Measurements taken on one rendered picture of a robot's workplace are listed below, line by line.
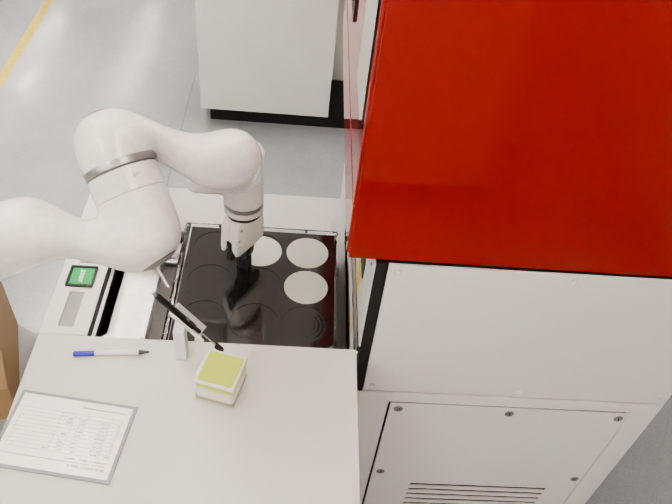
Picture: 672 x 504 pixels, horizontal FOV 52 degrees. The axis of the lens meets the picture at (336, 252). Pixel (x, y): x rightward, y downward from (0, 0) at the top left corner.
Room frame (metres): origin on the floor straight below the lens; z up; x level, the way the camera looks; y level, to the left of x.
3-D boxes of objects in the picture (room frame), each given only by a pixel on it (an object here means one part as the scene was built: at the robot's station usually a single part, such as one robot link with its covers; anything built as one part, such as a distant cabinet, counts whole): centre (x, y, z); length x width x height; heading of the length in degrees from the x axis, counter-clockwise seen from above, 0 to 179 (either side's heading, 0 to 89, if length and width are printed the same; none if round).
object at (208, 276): (1.02, 0.17, 0.90); 0.34 x 0.34 x 0.01; 5
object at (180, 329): (0.77, 0.25, 1.03); 0.06 x 0.04 x 0.13; 95
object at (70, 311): (1.06, 0.53, 0.89); 0.55 x 0.09 x 0.14; 5
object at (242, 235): (1.08, 0.21, 1.03); 0.10 x 0.07 x 0.11; 152
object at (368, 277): (1.24, -0.04, 1.02); 0.82 x 0.03 x 0.40; 5
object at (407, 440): (1.27, -0.38, 0.41); 0.82 x 0.71 x 0.82; 5
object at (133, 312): (0.98, 0.43, 0.87); 0.36 x 0.08 x 0.03; 5
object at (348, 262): (1.06, -0.04, 0.89); 0.44 x 0.02 x 0.10; 5
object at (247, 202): (1.08, 0.21, 1.17); 0.09 x 0.08 x 0.13; 97
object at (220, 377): (0.70, 0.18, 1.00); 0.07 x 0.07 x 0.07; 80
